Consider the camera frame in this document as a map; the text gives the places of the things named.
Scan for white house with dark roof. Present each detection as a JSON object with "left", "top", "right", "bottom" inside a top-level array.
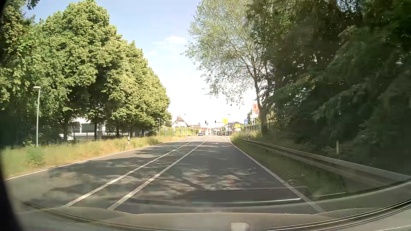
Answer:
[{"left": 172, "top": 116, "right": 189, "bottom": 128}]

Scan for red and white flag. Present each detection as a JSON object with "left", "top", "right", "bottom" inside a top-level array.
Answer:
[{"left": 252, "top": 100, "right": 260, "bottom": 126}]

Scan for grey asphalt road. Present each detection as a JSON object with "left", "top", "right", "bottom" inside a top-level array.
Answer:
[{"left": 6, "top": 135, "right": 325, "bottom": 215}]

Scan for tall light green tree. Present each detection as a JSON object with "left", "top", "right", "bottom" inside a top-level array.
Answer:
[{"left": 185, "top": 0, "right": 273, "bottom": 132}]

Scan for car's own bonnet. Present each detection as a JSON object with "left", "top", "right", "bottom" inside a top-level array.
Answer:
[{"left": 19, "top": 184, "right": 411, "bottom": 231}]

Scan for dark metal fence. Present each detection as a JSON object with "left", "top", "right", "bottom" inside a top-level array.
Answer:
[{"left": 58, "top": 128, "right": 151, "bottom": 142}]

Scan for white low building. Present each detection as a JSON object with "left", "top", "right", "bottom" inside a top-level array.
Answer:
[{"left": 59, "top": 117, "right": 106, "bottom": 141}]

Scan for row of green trees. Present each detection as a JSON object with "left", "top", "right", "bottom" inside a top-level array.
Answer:
[{"left": 0, "top": 0, "right": 173, "bottom": 145}]

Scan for dense dark trees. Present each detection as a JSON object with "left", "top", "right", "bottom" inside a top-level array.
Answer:
[{"left": 249, "top": 0, "right": 411, "bottom": 174}]

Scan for grass verge with dry grass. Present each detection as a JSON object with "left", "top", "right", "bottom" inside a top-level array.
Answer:
[{"left": 1, "top": 134, "right": 193, "bottom": 179}]

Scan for grass verge beside guard rail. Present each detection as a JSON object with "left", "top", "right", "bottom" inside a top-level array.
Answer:
[{"left": 231, "top": 131, "right": 347, "bottom": 197}]

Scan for grey metal guard rail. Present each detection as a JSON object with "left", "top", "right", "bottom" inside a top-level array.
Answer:
[{"left": 243, "top": 139, "right": 411, "bottom": 187}]

